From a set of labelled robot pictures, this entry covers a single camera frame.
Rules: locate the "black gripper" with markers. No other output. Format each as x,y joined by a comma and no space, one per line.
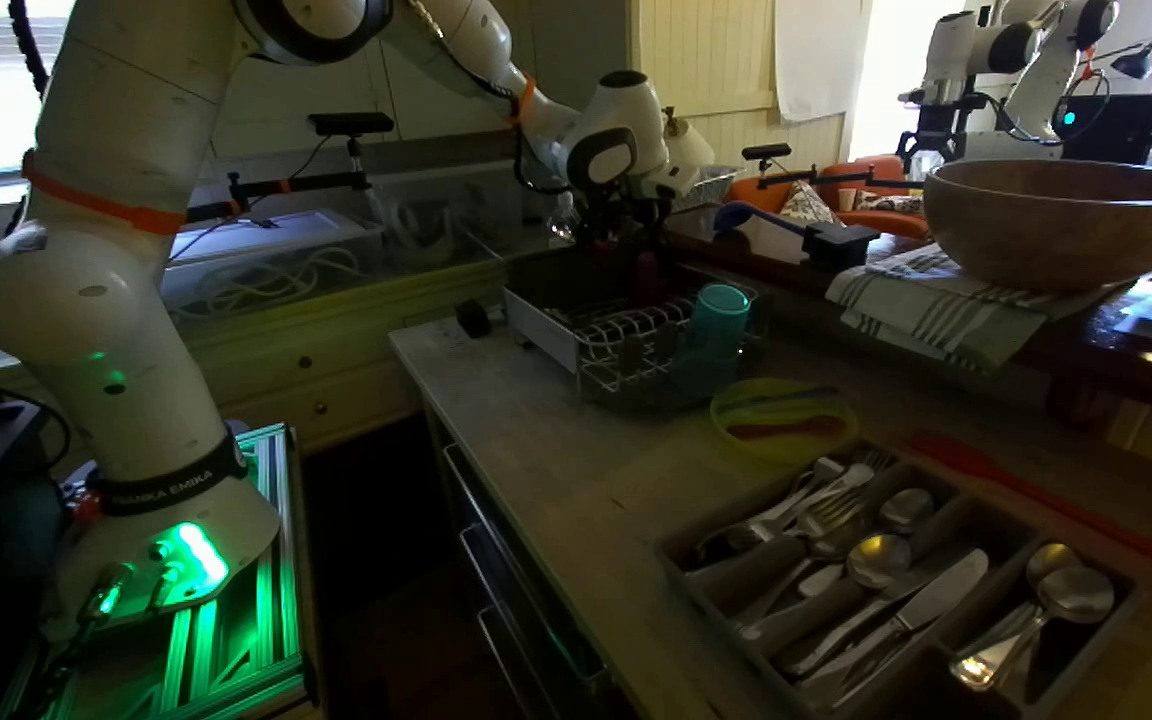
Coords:
625,211

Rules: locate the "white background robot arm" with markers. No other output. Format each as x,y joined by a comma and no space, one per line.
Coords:
1002,67

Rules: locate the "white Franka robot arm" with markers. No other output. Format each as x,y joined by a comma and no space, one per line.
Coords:
121,267

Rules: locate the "teal plastic cup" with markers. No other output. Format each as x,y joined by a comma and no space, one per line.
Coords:
720,326

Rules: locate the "metal dish rack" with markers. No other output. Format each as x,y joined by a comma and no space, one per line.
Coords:
602,343

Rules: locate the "blue round-headed tool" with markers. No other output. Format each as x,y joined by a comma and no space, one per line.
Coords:
735,221

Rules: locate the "white dome-shaped object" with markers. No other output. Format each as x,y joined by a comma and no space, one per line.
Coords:
691,147

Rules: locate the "black rectangular block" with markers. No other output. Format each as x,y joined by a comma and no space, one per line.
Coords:
476,318

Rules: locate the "orange cloth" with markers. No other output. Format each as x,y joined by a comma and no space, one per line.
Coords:
868,187

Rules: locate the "white hanging sheet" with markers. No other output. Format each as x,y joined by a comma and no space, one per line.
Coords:
819,63

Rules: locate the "silver fork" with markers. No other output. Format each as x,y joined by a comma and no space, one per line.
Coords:
819,499

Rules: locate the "pale wooden drawer cabinet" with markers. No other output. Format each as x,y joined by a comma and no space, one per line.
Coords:
336,362

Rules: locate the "striped dish towel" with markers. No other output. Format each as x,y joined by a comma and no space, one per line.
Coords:
950,314

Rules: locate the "counter cabinet with drawers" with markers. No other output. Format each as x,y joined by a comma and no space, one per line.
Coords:
509,587

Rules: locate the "grey cutlery tray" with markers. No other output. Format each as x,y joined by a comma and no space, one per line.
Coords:
738,601

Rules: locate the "clear plastic storage bin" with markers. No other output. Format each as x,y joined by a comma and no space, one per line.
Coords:
277,260

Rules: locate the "black clamp rod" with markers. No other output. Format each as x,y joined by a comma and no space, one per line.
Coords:
281,187

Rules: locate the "small silver spoon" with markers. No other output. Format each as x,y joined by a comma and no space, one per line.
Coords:
907,504

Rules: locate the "wooden bowl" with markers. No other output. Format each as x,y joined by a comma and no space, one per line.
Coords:
1069,221

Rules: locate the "silver butter knife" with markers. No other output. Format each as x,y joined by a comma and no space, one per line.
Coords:
918,606

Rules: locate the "red tape strip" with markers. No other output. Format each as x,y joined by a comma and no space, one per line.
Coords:
1041,501

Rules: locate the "dark wooden sideboard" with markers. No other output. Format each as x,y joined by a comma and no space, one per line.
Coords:
1138,362

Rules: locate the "large silver spoon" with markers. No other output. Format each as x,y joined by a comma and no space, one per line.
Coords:
1080,597
1055,557

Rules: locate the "green lit robot platform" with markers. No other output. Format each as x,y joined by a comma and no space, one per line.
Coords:
220,624

